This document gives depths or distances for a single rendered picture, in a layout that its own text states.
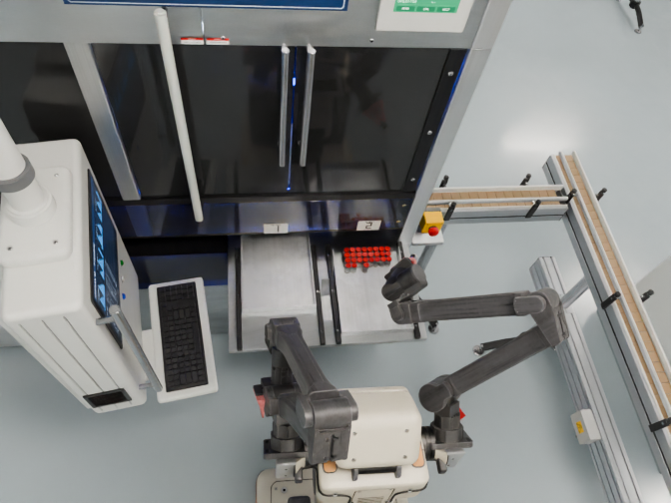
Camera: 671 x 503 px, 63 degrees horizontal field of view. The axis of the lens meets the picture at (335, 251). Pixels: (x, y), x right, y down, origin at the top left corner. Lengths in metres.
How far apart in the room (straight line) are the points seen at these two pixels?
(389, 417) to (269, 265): 0.91
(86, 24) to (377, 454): 1.17
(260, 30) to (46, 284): 0.74
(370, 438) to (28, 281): 0.84
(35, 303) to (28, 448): 1.65
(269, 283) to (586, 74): 3.45
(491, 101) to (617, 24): 1.64
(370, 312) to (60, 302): 1.08
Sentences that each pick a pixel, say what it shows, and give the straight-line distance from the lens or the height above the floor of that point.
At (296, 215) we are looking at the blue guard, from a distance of 1.90.
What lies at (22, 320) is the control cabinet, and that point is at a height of 1.53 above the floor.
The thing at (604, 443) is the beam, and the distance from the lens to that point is 2.51.
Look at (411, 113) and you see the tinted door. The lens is 1.61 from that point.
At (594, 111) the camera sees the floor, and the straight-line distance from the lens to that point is 4.54.
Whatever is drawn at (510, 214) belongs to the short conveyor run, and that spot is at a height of 0.91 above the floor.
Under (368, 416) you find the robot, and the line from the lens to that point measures 1.33.
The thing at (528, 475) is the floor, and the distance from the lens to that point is 2.95.
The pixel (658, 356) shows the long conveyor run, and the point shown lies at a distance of 2.29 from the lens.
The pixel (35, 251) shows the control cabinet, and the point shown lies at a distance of 1.35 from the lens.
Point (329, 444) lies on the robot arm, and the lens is 1.12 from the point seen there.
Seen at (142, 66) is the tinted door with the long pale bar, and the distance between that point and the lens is 1.45.
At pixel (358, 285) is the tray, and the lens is 2.03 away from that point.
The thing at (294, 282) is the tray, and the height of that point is 0.88.
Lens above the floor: 2.66
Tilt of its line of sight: 58 degrees down
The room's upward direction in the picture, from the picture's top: 11 degrees clockwise
